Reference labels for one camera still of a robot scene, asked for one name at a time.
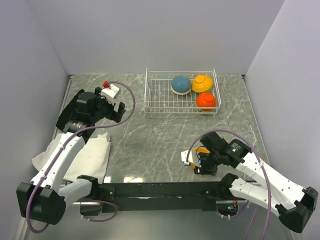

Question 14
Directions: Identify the red orange bowl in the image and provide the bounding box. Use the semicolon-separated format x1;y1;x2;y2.
195;92;217;108

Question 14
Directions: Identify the white wire dish rack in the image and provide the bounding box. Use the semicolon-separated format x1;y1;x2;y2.
144;69;222;116

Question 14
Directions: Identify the large orange bowl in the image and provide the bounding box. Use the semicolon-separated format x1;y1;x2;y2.
191;75;213;94

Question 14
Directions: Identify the black cloth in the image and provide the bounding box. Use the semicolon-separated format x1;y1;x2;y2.
56;89;85;131

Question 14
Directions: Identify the black base frame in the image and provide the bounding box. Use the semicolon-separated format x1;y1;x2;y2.
69;181;249;218

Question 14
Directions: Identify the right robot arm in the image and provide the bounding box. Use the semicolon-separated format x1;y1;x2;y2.
181;130;319;234

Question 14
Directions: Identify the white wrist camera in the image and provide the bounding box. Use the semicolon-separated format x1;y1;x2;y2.
100;81;121;102
180;150;201;168

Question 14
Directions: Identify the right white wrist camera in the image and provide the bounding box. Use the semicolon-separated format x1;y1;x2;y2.
180;150;201;168

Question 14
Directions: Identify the white paper towel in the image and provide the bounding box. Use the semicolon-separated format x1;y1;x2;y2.
31;132;111;184

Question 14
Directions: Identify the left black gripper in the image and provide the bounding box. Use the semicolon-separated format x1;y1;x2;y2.
90;87;125;123

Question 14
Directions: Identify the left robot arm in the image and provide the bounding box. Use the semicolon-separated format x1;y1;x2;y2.
16;87;126;233

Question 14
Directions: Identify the dark blue bowl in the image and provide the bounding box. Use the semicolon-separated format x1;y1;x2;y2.
171;75;191;92

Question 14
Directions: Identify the patterned white blue bowl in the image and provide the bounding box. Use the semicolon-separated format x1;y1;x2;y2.
171;88;191;96

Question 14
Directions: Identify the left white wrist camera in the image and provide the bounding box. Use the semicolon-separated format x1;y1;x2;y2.
100;81;121;102

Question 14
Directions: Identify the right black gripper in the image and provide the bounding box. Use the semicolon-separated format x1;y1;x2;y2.
194;149;222;176

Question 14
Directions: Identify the aluminium rail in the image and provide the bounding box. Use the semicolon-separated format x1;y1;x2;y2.
24;181;291;206

